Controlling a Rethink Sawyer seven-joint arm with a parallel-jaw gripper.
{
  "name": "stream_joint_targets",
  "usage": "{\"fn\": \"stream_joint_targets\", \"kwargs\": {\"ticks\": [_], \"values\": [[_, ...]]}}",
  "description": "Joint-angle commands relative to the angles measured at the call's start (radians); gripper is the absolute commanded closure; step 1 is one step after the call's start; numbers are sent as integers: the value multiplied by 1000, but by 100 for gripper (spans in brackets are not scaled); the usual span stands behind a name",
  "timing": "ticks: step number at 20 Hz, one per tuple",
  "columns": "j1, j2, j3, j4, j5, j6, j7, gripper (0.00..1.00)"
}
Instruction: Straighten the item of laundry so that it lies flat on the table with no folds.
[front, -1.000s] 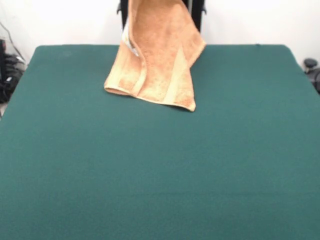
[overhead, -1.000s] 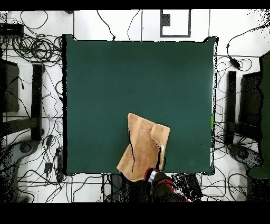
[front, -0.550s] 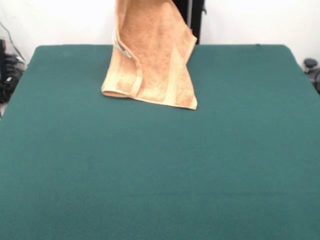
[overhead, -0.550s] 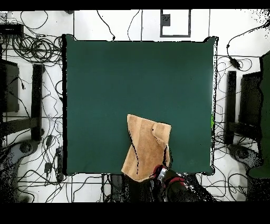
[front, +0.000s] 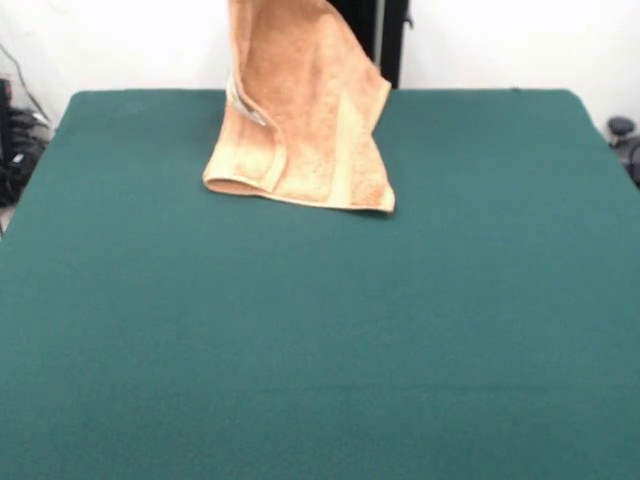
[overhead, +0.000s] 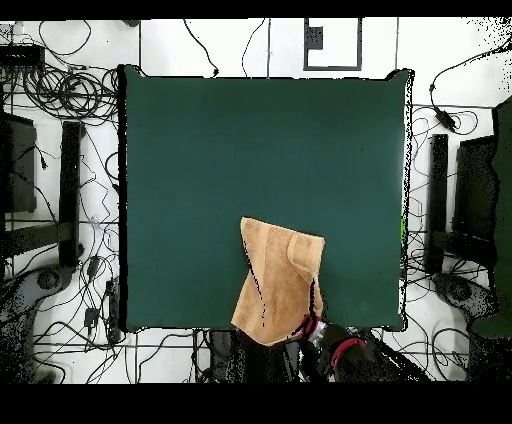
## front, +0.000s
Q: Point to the dark stand base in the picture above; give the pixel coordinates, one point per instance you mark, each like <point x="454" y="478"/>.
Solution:
<point x="621" y="126"/>

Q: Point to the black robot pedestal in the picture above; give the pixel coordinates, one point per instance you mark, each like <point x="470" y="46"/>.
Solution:
<point x="385" y="40"/>

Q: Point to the dark green table cloth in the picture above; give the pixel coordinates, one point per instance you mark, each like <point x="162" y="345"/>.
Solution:
<point x="200" y="350"/>

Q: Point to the tan towel with white label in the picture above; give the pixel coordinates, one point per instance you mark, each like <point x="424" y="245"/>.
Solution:
<point x="300" y="125"/>

